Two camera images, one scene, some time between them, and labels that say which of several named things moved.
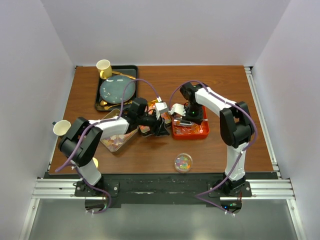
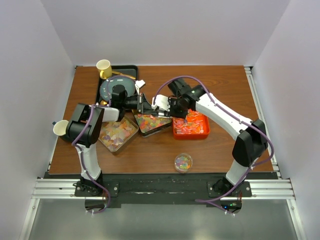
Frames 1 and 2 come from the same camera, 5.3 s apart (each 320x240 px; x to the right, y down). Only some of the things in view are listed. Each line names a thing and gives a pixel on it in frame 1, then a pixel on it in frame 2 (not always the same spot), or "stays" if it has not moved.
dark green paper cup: x=61 y=127 stays
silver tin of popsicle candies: x=114 y=143 stays
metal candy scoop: x=186 y=122 -> x=161 y=113
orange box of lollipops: x=194 y=132 stays
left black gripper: x=154 y=128 -> x=145 y=107
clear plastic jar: x=183 y=162 stays
